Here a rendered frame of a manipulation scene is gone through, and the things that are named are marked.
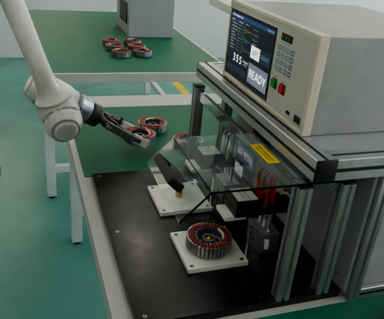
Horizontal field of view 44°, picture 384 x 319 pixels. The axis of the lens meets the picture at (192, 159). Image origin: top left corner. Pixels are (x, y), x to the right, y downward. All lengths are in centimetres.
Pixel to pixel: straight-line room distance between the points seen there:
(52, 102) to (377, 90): 82
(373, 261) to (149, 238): 53
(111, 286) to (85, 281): 117
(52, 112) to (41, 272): 114
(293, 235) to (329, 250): 11
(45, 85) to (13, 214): 151
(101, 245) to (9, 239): 139
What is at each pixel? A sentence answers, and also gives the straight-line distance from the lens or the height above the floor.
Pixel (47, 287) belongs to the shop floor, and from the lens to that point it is 228.
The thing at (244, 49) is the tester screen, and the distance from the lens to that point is 124.
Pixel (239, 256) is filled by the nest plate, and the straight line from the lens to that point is 118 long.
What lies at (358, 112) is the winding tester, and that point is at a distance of 106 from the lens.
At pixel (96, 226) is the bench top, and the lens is 130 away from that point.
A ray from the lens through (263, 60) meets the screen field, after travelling 115.
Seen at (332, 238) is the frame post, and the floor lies 92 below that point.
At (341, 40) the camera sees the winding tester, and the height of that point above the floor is 131.
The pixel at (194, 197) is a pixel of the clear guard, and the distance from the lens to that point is 87.
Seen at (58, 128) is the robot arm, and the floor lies 96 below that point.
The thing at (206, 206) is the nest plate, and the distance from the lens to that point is 135.
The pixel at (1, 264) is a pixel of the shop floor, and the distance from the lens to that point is 244.
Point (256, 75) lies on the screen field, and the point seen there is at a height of 117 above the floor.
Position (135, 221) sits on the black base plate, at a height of 77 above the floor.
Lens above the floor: 148
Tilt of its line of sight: 26 degrees down
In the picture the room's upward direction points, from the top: 5 degrees clockwise
